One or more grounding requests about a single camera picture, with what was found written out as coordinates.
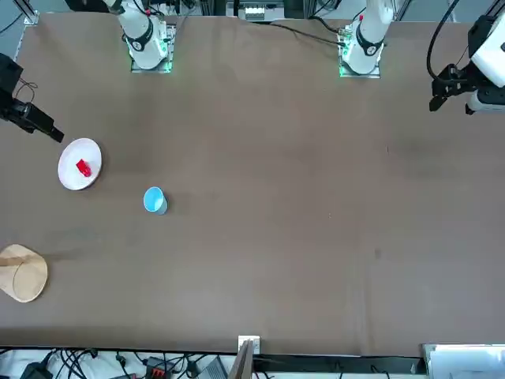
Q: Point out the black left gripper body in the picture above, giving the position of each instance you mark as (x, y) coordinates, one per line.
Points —
(467, 81)

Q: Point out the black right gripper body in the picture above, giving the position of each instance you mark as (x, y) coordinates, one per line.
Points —
(12, 110)

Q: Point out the red block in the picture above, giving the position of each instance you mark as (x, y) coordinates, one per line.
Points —
(83, 167)

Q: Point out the blue plastic cup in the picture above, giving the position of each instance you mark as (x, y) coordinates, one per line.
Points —
(154, 199)

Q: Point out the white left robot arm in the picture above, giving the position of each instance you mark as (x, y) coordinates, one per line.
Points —
(369, 43)

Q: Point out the pink plate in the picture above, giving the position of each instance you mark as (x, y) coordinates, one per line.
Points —
(71, 177)

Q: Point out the wooden cup rack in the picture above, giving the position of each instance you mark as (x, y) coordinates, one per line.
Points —
(27, 276)

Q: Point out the white terminal box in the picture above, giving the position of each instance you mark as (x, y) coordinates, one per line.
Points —
(254, 12)

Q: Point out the long black power adapter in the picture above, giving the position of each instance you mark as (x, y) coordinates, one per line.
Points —
(35, 372)

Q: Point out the grey metal tray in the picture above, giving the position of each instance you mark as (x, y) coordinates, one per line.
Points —
(465, 363)

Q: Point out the black red power strip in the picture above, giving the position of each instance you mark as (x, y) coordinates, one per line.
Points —
(154, 371)

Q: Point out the ribbed black power brick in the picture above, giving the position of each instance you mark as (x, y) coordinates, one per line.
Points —
(215, 370)

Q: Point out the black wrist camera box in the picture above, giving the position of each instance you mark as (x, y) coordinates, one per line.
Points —
(10, 77)

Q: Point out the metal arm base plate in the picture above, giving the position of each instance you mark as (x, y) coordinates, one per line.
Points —
(152, 71)
(361, 75)

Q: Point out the aluminium frame rail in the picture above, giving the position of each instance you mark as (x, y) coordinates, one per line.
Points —
(29, 16)

